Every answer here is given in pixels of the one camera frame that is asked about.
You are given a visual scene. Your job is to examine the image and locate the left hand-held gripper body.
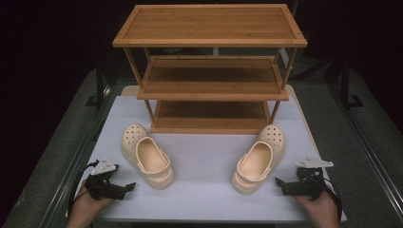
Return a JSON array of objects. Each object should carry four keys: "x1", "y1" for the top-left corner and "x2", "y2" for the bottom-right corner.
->
[{"x1": 83, "y1": 157, "x2": 125, "y2": 201}]

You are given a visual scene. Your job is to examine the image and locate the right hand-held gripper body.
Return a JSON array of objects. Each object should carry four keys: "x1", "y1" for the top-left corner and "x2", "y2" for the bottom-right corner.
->
[{"x1": 295, "y1": 157, "x2": 335, "y2": 201}]

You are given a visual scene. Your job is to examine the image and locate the cream clog shoe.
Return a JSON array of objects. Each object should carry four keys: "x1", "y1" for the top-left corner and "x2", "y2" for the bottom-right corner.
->
[
  {"x1": 121, "y1": 123, "x2": 176, "y2": 191},
  {"x1": 231, "y1": 123, "x2": 287, "y2": 196}
]

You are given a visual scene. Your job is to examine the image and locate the wooden three-tier shoe rack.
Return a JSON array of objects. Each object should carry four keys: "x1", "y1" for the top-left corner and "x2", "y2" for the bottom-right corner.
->
[{"x1": 111, "y1": 3, "x2": 309, "y2": 135}]

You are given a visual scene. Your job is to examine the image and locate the person's right hand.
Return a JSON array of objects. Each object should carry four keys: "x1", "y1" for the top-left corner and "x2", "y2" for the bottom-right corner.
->
[{"x1": 292, "y1": 189, "x2": 341, "y2": 228}]

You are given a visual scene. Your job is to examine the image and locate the person's left hand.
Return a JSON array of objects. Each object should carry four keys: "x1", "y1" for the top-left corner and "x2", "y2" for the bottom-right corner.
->
[{"x1": 65, "y1": 182, "x2": 116, "y2": 228}]

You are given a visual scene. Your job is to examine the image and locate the black metal stand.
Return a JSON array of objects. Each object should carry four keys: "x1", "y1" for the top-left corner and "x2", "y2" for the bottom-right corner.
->
[
  {"x1": 338, "y1": 60, "x2": 365, "y2": 110},
  {"x1": 85, "y1": 60, "x2": 112, "y2": 110}
]

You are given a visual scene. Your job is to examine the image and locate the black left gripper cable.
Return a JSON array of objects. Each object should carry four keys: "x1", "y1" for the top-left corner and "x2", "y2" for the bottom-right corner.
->
[{"x1": 67, "y1": 160, "x2": 101, "y2": 218}]

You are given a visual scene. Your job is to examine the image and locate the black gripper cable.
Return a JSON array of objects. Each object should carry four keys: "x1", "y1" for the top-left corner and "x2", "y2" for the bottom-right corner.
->
[
  {"x1": 67, "y1": 160, "x2": 101, "y2": 218},
  {"x1": 322, "y1": 176, "x2": 344, "y2": 222}
]

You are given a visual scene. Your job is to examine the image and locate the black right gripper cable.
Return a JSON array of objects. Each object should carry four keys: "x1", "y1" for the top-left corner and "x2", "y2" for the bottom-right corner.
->
[{"x1": 322, "y1": 176, "x2": 344, "y2": 222}]

